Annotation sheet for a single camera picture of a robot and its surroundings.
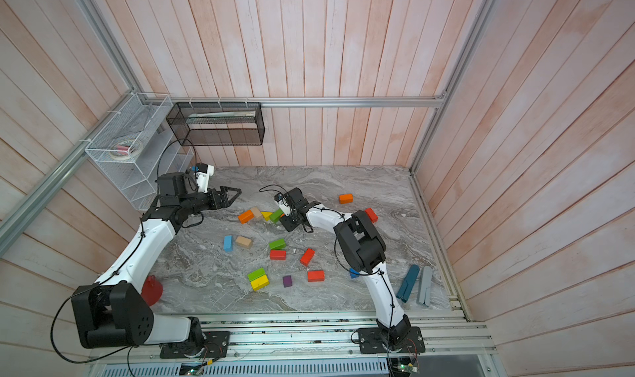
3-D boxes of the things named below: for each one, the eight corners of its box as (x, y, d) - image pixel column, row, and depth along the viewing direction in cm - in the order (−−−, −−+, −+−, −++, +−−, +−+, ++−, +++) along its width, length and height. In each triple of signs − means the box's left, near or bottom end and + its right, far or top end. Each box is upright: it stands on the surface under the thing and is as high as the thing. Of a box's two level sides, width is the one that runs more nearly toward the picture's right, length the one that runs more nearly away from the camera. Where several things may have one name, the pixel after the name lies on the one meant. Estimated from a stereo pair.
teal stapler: (395, 296, 84) (396, 294, 83) (410, 264, 92) (412, 262, 90) (404, 302, 83) (406, 300, 81) (419, 269, 90) (421, 267, 89)
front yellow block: (254, 292, 85) (252, 290, 83) (251, 284, 87) (249, 281, 85) (270, 284, 87) (269, 281, 85) (267, 276, 89) (266, 273, 87)
